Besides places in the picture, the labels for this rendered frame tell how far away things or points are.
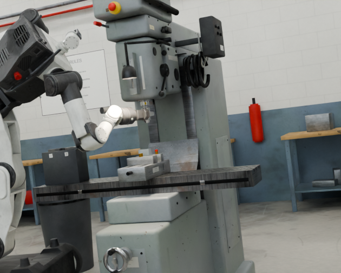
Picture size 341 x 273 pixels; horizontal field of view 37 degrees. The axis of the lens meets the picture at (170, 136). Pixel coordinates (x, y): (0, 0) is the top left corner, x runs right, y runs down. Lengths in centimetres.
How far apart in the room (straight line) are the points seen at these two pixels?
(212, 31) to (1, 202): 140
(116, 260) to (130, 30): 113
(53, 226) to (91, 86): 357
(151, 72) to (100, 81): 499
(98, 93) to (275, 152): 271
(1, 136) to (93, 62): 520
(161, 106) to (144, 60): 53
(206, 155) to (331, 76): 392
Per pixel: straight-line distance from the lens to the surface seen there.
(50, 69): 239
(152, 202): 246
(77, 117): 228
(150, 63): 261
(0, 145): 255
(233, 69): 688
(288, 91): 674
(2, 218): 259
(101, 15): 260
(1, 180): 251
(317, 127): 617
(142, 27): 259
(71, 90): 230
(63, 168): 290
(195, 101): 299
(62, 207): 439
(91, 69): 764
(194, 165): 292
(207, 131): 297
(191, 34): 330
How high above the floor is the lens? 117
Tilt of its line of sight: 1 degrees down
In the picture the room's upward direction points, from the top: 7 degrees counter-clockwise
